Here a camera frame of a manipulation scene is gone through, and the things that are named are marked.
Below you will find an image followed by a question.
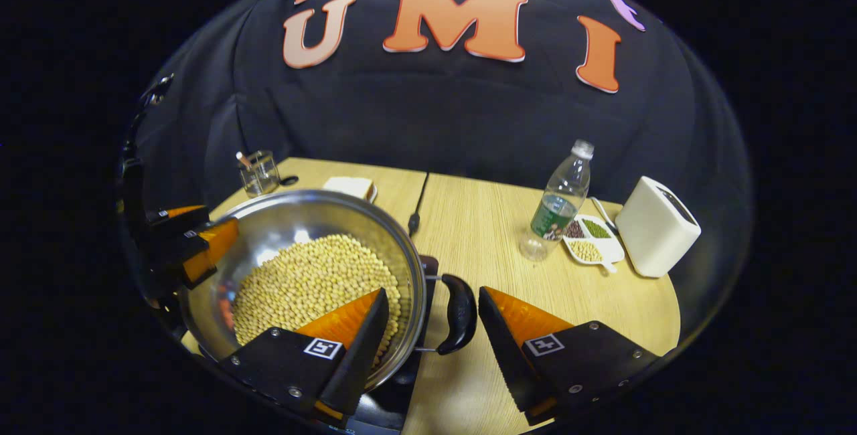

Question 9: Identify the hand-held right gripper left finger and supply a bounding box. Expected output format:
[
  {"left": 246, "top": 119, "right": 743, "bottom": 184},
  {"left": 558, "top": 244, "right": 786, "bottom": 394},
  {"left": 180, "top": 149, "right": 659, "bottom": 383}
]
[{"left": 220, "top": 288, "right": 390, "bottom": 422}]

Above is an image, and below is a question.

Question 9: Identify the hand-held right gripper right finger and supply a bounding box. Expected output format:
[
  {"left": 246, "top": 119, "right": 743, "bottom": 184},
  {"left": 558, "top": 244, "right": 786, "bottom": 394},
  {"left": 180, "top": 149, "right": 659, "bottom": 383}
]
[{"left": 478, "top": 286, "right": 664, "bottom": 426}]

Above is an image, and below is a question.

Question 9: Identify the black induction cooktop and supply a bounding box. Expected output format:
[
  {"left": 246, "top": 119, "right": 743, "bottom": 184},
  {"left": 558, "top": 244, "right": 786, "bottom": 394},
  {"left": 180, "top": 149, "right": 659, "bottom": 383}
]
[{"left": 328, "top": 254, "right": 441, "bottom": 432}]

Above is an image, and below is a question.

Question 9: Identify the stainless steel pot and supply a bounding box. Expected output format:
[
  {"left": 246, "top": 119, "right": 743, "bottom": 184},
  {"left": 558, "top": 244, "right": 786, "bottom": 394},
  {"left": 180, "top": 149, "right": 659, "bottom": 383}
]
[{"left": 177, "top": 189, "right": 478, "bottom": 392}]

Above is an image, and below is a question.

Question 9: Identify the small glass cup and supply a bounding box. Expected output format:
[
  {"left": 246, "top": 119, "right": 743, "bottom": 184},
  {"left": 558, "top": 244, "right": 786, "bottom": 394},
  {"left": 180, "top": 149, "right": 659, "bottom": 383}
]
[{"left": 236, "top": 150, "right": 282, "bottom": 198}]

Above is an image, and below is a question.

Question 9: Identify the pile of soybeans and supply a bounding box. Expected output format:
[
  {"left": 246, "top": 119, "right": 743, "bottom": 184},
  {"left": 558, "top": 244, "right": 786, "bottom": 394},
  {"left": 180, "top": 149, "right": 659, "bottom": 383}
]
[{"left": 232, "top": 234, "right": 402, "bottom": 365}]

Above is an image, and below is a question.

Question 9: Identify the white divided bean tray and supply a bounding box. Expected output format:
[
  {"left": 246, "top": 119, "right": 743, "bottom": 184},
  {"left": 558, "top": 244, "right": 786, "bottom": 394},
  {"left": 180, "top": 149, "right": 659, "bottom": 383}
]
[{"left": 562, "top": 214, "right": 625, "bottom": 274}]

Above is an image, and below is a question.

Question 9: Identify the sandwich on plate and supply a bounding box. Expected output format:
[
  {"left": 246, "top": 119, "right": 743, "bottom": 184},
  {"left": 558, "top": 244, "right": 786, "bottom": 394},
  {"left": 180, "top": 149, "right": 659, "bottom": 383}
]
[{"left": 323, "top": 176, "right": 378, "bottom": 203}]

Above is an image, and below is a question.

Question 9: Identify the clear plastic water bottle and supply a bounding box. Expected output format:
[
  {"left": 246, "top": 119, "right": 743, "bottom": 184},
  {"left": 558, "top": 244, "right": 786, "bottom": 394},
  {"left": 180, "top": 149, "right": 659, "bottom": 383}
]
[{"left": 519, "top": 139, "right": 595, "bottom": 262}]

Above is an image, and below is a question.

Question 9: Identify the white toaster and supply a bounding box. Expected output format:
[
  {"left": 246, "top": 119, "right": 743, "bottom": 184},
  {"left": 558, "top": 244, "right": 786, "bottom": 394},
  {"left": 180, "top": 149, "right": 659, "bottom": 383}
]
[{"left": 615, "top": 176, "right": 702, "bottom": 279}]

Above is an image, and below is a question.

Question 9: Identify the black cable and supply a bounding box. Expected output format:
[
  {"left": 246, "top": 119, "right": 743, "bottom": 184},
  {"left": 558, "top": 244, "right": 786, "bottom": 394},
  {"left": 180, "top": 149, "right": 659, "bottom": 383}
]
[{"left": 407, "top": 171, "right": 431, "bottom": 238}]

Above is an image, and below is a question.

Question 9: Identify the white power cord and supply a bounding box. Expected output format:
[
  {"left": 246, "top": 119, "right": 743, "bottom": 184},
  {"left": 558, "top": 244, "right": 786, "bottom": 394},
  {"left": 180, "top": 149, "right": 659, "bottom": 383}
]
[{"left": 591, "top": 196, "right": 620, "bottom": 235}]

